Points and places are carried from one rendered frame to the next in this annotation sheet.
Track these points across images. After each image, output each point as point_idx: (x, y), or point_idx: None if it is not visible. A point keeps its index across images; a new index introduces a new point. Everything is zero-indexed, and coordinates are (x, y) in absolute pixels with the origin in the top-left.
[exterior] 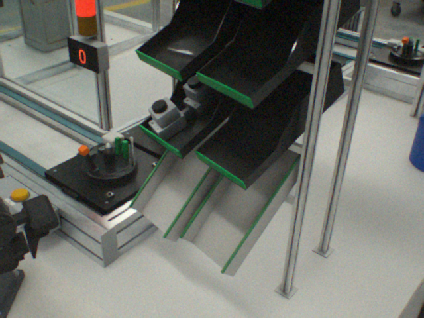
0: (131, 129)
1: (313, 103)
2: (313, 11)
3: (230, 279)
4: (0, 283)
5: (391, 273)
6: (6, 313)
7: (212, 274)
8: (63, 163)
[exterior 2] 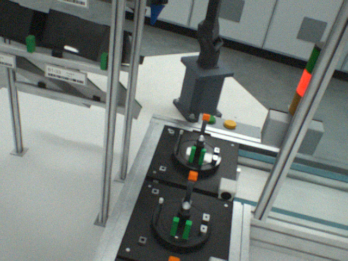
0: (229, 214)
1: None
2: None
3: (62, 149)
4: (182, 94)
5: None
6: (175, 105)
7: (76, 149)
8: (236, 153)
